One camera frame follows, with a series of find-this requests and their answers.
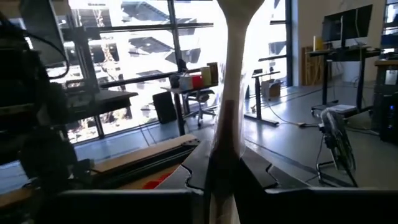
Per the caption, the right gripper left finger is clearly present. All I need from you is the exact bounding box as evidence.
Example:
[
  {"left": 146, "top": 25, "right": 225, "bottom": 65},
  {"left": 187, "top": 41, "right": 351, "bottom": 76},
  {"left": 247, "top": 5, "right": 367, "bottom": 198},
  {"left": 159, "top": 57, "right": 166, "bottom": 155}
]
[{"left": 55, "top": 139, "right": 213, "bottom": 224}]

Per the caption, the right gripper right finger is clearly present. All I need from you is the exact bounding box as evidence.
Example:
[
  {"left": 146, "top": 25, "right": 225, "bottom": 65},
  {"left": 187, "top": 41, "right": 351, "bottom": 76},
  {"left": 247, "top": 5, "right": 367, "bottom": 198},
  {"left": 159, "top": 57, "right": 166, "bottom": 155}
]
[{"left": 234, "top": 145, "right": 398, "bottom": 224}]

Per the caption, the orange toothbrush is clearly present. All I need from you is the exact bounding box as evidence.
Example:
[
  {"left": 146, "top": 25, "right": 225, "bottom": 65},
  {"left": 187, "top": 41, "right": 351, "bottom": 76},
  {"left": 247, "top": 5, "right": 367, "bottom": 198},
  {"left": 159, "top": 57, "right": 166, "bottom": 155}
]
[{"left": 206, "top": 0, "right": 266, "bottom": 224}]

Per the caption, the red cloth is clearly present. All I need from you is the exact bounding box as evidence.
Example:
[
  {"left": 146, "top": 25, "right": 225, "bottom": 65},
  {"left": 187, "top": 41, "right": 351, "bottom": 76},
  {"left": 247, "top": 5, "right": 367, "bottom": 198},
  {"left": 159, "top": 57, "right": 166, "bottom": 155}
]
[{"left": 142, "top": 172, "right": 172, "bottom": 190}]

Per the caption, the black floor fan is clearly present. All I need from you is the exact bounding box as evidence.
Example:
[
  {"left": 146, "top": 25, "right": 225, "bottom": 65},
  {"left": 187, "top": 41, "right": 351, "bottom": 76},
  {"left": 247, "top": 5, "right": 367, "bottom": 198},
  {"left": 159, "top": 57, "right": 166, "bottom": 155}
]
[{"left": 316, "top": 107, "right": 359, "bottom": 188}]

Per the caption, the black cabinet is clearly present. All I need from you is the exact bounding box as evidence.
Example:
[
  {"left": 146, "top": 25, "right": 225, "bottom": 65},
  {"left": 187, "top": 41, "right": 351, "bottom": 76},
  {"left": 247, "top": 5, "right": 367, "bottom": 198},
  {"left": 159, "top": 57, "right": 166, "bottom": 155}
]
[{"left": 152, "top": 91, "right": 177, "bottom": 124}]

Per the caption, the black window desk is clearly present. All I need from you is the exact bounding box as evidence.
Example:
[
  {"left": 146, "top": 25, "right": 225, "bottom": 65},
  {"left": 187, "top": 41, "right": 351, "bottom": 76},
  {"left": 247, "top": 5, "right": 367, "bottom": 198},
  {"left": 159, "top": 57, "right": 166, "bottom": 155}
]
[{"left": 160, "top": 82, "right": 218, "bottom": 136}]

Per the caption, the black computer tower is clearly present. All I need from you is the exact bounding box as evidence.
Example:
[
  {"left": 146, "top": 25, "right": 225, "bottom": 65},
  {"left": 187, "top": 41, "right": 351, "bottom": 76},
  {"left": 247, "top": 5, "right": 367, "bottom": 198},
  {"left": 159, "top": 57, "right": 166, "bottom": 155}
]
[{"left": 371, "top": 90, "right": 398, "bottom": 144}]

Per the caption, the black standing desk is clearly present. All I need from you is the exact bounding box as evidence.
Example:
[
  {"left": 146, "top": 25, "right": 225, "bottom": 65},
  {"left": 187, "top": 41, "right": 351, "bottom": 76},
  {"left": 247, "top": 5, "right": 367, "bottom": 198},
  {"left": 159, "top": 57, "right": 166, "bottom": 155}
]
[
  {"left": 306, "top": 45, "right": 382, "bottom": 118},
  {"left": 244, "top": 54, "right": 280, "bottom": 127}
]

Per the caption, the black office chair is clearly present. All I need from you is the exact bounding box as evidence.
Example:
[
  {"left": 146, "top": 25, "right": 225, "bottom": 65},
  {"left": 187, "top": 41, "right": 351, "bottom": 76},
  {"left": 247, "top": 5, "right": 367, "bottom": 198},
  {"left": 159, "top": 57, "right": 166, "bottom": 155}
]
[{"left": 183, "top": 89, "right": 218, "bottom": 128}]

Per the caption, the white box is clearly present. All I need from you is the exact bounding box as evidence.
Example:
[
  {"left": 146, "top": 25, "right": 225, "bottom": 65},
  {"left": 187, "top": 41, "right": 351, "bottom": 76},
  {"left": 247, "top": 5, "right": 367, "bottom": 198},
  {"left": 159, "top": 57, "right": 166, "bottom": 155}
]
[{"left": 178, "top": 74, "right": 193, "bottom": 91}]

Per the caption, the red box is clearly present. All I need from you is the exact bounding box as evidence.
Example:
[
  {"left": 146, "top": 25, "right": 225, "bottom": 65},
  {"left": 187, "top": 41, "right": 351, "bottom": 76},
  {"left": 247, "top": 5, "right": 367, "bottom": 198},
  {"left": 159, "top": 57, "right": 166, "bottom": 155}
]
[{"left": 191, "top": 74, "right": 205, "bottom": 90}]

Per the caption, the light green box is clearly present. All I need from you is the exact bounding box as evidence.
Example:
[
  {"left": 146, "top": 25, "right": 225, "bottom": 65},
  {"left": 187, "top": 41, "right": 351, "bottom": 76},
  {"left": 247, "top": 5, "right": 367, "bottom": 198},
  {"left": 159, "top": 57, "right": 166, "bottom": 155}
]
[{"left": 200, "top": 65, "right": 212, "bottom": 87}]

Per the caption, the brown cardboard box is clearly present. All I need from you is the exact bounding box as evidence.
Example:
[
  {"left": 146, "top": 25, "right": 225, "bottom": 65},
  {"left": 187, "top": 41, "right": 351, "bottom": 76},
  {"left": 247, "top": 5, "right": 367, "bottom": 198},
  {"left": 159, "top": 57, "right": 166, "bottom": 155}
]
[{"left": 207, "top": 62, "right": 220, "bottom": 85}]

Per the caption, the black desk monitor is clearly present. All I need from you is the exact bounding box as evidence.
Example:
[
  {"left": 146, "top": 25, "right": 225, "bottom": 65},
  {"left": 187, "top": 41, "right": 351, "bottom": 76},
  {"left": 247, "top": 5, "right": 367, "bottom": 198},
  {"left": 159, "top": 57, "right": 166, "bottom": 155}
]
[{"left": 322, "top": 4, "right": 373, "bottom": 47}]

